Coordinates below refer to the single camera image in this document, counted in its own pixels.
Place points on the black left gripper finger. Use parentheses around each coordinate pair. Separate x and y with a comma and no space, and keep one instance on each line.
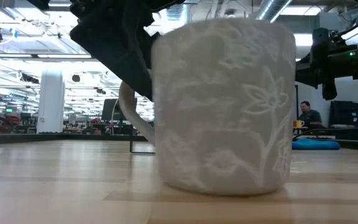
(120,53)

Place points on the person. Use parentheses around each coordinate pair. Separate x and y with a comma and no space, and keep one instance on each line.
(310,116)

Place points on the dark computer monitor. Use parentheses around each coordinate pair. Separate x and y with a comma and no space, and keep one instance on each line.
(110,110)

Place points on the large grey floral print mug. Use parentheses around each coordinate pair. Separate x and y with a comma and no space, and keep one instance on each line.
(225,112)

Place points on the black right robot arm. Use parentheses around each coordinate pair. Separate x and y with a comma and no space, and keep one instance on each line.
(353,60)

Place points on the silver ventilation duct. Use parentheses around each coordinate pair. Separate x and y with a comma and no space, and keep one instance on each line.
(273,7)

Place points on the black background table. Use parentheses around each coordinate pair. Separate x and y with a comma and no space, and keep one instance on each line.
(346,128)

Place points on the white building pillar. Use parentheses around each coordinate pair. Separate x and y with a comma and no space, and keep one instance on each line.
(51,102)

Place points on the small yellow mug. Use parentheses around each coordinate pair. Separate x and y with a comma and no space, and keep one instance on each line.
(298,124)

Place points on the black table edge rail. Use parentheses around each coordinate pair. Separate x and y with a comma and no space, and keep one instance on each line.
(57,137)

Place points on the blue folded cloth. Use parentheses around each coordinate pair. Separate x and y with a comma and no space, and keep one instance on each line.
(315,144)

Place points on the black storage cabinet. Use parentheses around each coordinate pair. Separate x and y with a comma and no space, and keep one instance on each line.
(353,113)

